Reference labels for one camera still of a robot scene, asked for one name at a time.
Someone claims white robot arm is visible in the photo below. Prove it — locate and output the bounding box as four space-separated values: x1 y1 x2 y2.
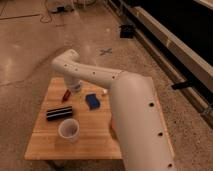
52 49 177 171

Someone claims white ceramic cup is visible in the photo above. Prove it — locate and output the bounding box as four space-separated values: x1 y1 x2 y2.
58 119 80 143

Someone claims blue sponge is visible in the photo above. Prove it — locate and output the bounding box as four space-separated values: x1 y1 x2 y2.
85 94 100 110

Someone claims black white striped box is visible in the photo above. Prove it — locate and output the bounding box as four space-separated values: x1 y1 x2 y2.
46 106 73 121

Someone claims wooden folding table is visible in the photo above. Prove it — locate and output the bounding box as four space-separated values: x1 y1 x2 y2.
24 76 176 169

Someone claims orange bowl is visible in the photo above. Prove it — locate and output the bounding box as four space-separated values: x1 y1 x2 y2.
110 118 117 139

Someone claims black box on floor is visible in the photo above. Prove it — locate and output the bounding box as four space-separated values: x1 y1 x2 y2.
120 25 134 38

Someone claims white equipment on floor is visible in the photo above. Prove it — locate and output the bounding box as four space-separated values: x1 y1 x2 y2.
46 0 75 13

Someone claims long grey wall rail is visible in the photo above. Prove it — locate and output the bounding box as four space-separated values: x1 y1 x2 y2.
107 0 213 111

